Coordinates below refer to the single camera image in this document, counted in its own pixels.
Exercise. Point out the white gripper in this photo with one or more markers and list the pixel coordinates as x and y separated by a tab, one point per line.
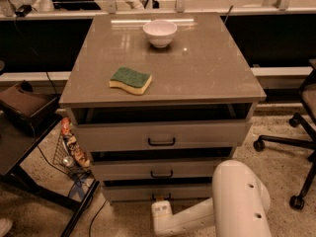
160	211

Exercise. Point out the grey bottom drawer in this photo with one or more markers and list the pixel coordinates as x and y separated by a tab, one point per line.
147	193

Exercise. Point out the grey drawer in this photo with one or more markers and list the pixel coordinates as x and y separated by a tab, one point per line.
161	135
147	193
156	169

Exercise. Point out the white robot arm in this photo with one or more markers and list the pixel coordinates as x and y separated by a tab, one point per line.
238	207

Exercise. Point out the grey middle drawer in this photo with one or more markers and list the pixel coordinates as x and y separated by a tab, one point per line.
156	169

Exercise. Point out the grey top drawer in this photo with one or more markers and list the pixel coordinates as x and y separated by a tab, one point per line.
161	135

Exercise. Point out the grey drawer cabinet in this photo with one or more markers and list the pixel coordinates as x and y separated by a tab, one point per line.
200	76

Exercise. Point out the snack bag in basket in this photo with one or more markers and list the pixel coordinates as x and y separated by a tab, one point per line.
72	144

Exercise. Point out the green yellow sponge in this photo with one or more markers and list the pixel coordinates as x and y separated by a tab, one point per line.
130	80

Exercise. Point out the white shoe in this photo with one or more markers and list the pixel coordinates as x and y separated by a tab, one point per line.
5	226

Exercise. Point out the black side table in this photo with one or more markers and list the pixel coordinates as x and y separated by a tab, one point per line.
15	147

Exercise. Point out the dark box on table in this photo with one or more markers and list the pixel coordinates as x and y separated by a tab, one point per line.
27	109

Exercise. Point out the white ceramic bowl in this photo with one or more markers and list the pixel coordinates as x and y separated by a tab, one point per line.
160	33

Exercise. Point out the black power adapter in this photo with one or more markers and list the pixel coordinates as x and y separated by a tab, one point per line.
23	10

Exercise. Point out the black wire basket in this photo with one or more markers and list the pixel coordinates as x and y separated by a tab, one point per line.
63	160

